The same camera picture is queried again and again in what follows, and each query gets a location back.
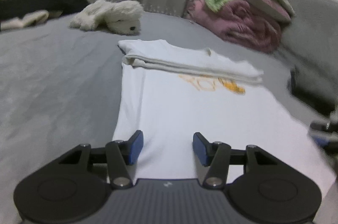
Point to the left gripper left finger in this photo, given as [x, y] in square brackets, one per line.
[121, 154]

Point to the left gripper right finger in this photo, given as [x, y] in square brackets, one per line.
[215, 156]

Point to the white printed t-shirt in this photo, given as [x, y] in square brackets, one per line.
[170, 93]

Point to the grey bed sheet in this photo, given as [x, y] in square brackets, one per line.
[61, 87]

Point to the grey padded headboard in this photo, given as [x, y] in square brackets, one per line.
[310, 40]

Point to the pink folded blanket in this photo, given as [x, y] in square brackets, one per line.
[254, 24]

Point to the white plush dog toy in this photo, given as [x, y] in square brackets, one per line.
[118, 17]

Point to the black and white folded garment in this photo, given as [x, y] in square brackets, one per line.
[18, 14]

